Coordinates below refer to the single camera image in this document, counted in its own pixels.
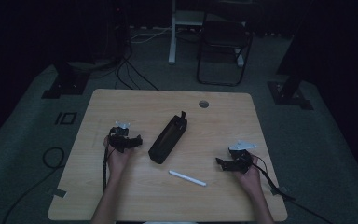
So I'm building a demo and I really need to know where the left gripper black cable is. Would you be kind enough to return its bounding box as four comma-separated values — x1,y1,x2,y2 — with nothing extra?
102,128,117,192

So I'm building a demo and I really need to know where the black folding chair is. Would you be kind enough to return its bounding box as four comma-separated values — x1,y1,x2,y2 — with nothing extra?
196,8,254,88

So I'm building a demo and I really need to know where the black floor cables bundle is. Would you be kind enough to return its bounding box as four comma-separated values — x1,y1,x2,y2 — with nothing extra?
113,18,160,91

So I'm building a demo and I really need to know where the white floor cable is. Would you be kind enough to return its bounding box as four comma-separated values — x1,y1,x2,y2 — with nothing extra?
130,26,172,45

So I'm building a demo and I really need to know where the black stand with base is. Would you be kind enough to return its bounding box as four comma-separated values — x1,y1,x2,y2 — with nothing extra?
267,0,315,111

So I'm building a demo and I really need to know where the white metal desk frame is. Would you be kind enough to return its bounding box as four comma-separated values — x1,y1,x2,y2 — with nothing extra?
168,0,246,68

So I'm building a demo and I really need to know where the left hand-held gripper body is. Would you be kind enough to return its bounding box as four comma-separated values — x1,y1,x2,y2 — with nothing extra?
108,120,135,154

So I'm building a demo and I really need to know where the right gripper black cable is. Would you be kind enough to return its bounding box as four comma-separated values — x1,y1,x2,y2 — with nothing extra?
252,154,335,224

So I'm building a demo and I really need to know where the grey tape piece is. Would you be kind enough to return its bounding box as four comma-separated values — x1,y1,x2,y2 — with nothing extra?
47,188,68,199
269,186,289,197

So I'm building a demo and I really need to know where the black pencil case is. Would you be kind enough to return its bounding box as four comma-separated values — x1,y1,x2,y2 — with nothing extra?
147,110,188,165

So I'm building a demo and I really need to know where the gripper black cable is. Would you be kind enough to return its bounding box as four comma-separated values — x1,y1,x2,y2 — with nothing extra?
252,154,335,224
102,128,117,192

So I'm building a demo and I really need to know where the black stand base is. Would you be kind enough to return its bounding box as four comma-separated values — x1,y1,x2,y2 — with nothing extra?
41,60,91,100

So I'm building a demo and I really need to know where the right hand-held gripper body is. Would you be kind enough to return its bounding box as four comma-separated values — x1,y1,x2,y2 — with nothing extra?
225,140,258,175

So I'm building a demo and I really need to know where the white pen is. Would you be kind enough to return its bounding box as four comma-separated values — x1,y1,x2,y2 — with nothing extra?
168,169,208,188

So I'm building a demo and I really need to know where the black floor cable loop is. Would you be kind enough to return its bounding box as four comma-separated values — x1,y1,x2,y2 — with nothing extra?
1,147,67,224

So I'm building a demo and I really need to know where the person's left hand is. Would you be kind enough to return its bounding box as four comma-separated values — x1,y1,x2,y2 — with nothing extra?
103,135,134,179

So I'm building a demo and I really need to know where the person's right hand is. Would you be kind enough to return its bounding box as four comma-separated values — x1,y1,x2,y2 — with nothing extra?
232,154,263,195

